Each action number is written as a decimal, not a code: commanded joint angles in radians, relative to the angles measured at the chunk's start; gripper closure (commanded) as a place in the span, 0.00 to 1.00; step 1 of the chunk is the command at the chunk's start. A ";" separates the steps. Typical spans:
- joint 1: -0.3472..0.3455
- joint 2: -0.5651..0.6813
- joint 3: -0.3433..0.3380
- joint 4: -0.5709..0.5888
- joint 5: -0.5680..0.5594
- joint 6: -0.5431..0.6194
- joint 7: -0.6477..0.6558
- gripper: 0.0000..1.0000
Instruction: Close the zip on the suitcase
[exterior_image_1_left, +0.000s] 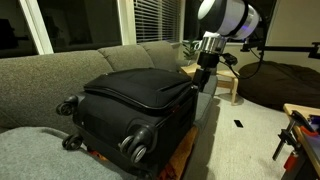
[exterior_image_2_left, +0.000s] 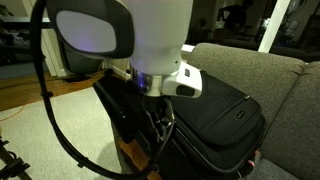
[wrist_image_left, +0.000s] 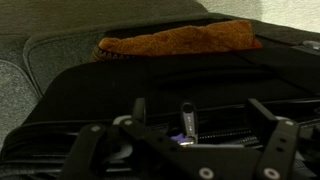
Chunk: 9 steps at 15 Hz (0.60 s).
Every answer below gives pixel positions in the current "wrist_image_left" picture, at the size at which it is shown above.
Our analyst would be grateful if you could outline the orange towel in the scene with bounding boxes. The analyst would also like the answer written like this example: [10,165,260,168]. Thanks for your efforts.
[90,19,263,63]

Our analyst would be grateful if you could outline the metal zipper pull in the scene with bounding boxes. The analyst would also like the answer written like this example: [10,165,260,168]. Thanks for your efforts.
[179,101,199,146]

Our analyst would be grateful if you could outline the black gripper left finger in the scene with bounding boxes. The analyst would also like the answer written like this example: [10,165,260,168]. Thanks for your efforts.
[56,97,221,180]

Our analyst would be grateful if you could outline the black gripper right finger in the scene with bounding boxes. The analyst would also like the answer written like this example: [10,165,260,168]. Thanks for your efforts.
[242,98,320,180]

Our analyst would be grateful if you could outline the black fabric suitcase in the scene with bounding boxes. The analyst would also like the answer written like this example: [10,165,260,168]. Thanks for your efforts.
[0,19,320,180]

